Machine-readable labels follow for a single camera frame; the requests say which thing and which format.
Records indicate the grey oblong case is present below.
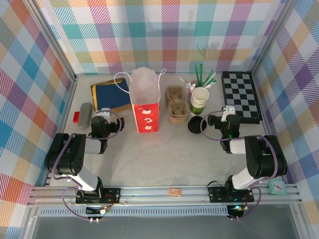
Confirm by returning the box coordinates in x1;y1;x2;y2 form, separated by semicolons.
77;102;93;129

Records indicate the red white paper bag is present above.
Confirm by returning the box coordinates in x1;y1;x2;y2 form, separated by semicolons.
114;66;167;134

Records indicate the stack of black cup lids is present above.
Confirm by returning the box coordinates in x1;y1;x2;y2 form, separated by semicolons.
187;115;208;135

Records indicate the stack of cardboard cup carriers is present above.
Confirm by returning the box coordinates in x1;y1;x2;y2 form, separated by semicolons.
164;85;190;123

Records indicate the grey slotted cable duct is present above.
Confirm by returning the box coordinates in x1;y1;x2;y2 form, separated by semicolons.
39;208;229;217

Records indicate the small controller board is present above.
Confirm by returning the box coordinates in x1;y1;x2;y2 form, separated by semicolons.
85;205;112;216
226;204;248;220

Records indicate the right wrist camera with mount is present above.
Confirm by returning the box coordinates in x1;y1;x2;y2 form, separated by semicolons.
221;106;236;122

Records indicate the teal alarm clock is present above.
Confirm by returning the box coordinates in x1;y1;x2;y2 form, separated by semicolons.
268;179;287;196

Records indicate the aluminium mounting rail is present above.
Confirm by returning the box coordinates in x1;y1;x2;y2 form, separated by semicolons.
26;183;304;208

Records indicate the stack of green paper cups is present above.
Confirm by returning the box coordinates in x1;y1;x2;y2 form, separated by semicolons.
190;87;211;116

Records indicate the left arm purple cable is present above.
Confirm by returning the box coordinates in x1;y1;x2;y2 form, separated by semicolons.
52;110;125;222

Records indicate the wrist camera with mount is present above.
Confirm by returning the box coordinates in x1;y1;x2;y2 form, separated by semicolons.
95;107;112;118
221;106;236;122

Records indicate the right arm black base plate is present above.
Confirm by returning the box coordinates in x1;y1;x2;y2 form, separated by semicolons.
207;184;255;203

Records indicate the blue paper napkin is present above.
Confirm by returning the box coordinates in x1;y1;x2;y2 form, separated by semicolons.
95;79;133;111

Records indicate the black grey chessboard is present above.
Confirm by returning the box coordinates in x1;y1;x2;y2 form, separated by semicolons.
220;71;263;125

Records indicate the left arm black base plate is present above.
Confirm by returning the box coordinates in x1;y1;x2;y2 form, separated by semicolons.
75;187;122;205

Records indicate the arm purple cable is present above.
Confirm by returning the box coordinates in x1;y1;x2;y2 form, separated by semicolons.
200;111;279;222
52;110;125;222

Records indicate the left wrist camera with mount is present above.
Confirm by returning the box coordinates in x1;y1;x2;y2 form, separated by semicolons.
95;107;112;118

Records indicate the pink holder cup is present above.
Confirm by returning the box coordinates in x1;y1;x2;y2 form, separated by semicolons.
187;80;200;101

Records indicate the aluminium frame post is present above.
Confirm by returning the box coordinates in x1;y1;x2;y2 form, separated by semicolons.
251;0;299;75
23;0;78;80

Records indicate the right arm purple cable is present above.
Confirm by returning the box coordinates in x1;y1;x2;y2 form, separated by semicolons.
200;111;279;222

